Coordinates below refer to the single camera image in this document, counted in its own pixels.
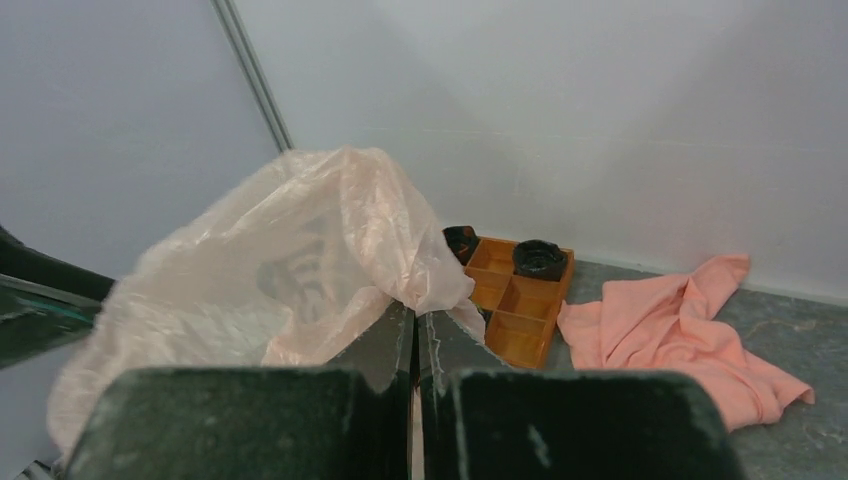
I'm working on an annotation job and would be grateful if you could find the green plastic trash bin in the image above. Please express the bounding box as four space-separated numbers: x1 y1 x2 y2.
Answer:
1 229 115 368

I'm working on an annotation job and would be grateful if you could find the wooden compartment tray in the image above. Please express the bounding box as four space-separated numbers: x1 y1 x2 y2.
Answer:
464 237 575 369

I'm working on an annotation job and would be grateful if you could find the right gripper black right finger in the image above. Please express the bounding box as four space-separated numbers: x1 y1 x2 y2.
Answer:
417 312 744 479

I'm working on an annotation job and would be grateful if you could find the rolled tie with orange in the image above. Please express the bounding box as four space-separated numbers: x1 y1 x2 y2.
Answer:
442 225 480 266

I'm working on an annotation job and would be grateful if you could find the pink plastic trash bag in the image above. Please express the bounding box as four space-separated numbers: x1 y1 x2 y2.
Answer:
47 146 485 456

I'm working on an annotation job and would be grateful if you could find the pink cloth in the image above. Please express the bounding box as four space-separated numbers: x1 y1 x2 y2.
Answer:
557 254 815 431

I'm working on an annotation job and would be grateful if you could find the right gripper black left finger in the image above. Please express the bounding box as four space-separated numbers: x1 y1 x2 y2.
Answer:
65 302 415 479

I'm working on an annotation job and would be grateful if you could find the rolled black tie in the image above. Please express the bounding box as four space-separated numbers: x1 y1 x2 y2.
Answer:
512 239 568 282

